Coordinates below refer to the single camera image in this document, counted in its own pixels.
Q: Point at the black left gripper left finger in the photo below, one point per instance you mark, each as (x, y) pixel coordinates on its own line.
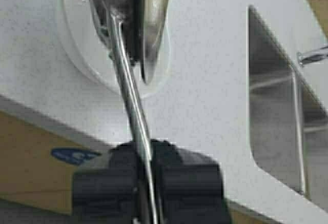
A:
(106, 190)

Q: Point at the dark steel frying pan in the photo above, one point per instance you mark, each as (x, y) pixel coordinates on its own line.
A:
(132, 32)

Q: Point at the wood island cabinet front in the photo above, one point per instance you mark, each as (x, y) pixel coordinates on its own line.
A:
(30, 176)

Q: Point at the stainless steel sink basin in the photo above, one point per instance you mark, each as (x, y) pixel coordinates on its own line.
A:
(283, 108)

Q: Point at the left blue recycle sticker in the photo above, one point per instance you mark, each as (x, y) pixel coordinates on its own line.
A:
(74, 156)

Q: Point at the silver sink faucet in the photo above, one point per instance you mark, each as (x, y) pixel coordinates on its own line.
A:
(312, 56)

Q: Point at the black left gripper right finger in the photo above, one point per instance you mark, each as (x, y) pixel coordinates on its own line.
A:
(189, 185)

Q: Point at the white serving bowl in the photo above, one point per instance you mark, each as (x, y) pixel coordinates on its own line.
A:
(80, 41)

